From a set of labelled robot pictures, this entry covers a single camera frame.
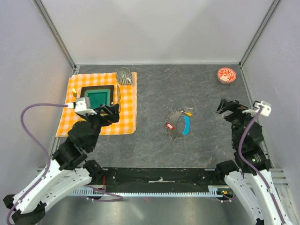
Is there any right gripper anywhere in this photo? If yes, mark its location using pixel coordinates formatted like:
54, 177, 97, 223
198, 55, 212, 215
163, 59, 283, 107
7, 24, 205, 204
216, 97, 260, 147

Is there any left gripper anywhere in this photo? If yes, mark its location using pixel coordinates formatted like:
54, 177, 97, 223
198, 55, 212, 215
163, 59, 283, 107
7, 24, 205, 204
81, 104, 120, 150

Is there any blue keyring with metal rings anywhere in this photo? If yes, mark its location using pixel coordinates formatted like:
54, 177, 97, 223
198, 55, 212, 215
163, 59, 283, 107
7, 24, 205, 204
165, 108, 193, 140

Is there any red key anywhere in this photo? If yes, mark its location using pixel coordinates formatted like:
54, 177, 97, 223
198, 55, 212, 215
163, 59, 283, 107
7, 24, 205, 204
165, 122, 175, 130

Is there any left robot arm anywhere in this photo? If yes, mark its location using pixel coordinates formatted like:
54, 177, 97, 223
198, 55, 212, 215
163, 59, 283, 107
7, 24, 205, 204
3, 100, 120, 225

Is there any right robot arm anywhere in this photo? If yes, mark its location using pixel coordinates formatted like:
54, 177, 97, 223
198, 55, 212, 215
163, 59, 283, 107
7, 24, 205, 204
214, 98, 292, 225

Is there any orange checkered cloth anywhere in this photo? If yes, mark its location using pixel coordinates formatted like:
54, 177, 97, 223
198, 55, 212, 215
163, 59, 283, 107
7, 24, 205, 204
65, 72, 138, 135

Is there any green square plate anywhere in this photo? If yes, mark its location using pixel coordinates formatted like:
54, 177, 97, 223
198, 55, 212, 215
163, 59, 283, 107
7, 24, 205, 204
80, 85, 114, 109

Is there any red patterned bowl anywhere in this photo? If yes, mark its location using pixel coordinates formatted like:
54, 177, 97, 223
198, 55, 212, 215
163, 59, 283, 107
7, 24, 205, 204
217, 67, 237, 84

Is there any grey striped mug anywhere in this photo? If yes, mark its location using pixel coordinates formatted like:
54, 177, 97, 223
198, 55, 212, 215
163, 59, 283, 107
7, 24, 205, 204
116, 67, 133, 85

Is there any gold fork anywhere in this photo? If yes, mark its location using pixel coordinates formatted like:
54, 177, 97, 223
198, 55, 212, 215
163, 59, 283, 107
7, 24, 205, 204
72, 88, 77, 98

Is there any wooden handled knife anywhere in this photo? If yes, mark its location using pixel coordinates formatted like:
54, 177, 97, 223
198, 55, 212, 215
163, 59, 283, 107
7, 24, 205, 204
117, 85, 121, 105

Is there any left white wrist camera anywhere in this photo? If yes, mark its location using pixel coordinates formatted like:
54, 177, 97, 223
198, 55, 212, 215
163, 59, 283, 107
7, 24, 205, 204
67, 97, 97, 116

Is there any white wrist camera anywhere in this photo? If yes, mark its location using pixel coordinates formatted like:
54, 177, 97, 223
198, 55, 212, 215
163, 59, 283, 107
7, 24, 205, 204
242, 101, 272, 117
67, 97, 97, 116

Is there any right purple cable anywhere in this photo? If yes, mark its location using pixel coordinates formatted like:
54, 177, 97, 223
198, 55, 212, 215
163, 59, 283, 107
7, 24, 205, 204
217, 109, 288, 225

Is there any purple cable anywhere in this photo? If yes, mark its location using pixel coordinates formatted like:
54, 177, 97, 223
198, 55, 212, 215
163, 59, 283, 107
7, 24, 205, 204
6, 103, 124, 225
217, 109, 288, 225

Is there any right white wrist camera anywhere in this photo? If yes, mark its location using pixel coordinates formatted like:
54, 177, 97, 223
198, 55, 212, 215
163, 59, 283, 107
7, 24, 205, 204
242, 101, 272, 117

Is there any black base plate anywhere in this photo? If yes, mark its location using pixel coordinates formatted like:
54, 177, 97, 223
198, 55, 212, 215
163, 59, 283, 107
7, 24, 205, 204
91, 167, 225, 194

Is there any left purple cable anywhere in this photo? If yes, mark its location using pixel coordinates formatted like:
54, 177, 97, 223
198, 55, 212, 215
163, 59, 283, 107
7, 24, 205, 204
6, 103, 124, 225

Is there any grey cable duct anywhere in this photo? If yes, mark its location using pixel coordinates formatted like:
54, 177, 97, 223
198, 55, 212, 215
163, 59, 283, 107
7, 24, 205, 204
69, 186, 233, 198

